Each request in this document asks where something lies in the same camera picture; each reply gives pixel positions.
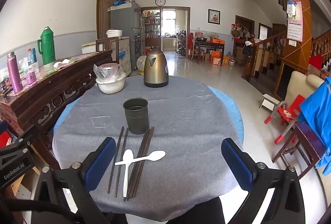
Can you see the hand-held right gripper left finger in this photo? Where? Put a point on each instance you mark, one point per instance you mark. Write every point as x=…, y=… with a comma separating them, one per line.
x=101, y=162

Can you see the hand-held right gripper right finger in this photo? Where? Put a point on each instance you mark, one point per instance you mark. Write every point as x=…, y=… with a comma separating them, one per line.
x=237, y=163

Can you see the dark wooden chopstick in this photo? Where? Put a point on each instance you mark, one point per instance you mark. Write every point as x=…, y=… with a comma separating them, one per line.
x=148, y=144
x=112, y=175
x=131, y=191
x=143, y=141
x=125, y=141

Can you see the white plastic spoon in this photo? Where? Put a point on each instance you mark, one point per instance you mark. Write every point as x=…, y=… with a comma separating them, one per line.
x=157, y=154
x=126, y=177

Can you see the dark metal utensil holder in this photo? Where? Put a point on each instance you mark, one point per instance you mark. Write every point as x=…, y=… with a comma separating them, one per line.
x=137, y=120

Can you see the blue table cover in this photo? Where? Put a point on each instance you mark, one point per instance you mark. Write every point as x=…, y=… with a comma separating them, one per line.
x=232, y=110

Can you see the white step stool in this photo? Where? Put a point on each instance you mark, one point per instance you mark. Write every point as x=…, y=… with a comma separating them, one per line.
x=267, y=102

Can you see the grey tablecloth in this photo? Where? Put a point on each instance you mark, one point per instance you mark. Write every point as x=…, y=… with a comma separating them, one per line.
x=181, y=123

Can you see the white plastic basin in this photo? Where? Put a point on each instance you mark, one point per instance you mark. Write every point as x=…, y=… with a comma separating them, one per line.
x=111, y=87

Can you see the red plastic child chair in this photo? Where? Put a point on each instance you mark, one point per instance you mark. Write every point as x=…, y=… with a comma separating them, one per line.
x=292, y=110

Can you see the dark wooden chair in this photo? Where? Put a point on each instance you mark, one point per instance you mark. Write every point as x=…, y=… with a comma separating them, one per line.
x=310, y=138

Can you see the carved wooden sideboard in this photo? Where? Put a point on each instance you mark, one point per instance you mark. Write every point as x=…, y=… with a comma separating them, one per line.
x=51, y=94

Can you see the purple cup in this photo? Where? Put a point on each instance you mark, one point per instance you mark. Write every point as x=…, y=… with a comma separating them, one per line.
x=31, y=78

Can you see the purple thermos flask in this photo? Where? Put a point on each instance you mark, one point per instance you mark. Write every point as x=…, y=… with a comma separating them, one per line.
x=14, y=74

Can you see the clear plastic bag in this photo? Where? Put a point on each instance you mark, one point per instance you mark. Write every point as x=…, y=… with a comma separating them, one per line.
x=107, y=71

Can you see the blue cloth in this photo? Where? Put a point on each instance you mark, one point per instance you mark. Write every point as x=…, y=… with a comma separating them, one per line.
x=318, y=110

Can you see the beige sofa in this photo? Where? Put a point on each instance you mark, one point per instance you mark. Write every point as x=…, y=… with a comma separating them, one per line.
x=297, y=84

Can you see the clear water jug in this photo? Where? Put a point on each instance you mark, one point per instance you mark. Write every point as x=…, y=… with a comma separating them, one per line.
x=232, y=60

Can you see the white floor fan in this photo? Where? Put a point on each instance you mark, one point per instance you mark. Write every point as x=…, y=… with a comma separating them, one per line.
x=141, y=65

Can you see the plastic bottle with blue label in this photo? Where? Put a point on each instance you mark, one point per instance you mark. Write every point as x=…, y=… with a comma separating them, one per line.
x=32, y=58

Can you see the white crumpled paper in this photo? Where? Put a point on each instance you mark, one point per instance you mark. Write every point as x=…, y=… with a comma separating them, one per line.
x=60, y=63

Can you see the orange cardboard box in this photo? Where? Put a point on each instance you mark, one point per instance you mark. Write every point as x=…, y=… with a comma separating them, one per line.
x=216, y=58

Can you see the stainless steel electric kettle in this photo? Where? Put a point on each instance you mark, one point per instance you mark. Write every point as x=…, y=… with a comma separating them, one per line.
x=155, y=69

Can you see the white chest freezer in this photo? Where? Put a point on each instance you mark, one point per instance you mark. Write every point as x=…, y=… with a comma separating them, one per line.
x=124, y=56

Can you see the wooden staircase railing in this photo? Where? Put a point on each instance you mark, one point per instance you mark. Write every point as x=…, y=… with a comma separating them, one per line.
x=266, y=51

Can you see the wooden chair back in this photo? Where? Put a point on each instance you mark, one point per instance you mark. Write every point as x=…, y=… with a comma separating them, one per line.
x=98, y=45

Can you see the green thermos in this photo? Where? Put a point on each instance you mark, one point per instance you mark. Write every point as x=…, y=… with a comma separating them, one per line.
x=47, y=48

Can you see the dark wooden side table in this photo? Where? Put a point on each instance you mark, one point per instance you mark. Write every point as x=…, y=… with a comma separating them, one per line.
x=209, y=44

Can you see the glass display cabinet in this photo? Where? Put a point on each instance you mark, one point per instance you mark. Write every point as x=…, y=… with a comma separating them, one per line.
x=151, y=27

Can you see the grey refrigerator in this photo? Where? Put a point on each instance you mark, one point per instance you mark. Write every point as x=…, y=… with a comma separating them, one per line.
x=124, y=20

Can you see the bamboo door blind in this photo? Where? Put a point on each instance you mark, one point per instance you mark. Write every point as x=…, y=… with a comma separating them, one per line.
x=108, y=7

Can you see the pink wall calendar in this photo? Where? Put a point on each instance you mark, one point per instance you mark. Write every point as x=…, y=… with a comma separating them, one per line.
x=294, y=27

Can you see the framed wall picture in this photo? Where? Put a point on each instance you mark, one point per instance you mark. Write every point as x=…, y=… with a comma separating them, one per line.
x=214, y=16

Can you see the round wall clock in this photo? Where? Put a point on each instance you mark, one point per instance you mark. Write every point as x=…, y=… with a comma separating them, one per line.
x=160, y=1

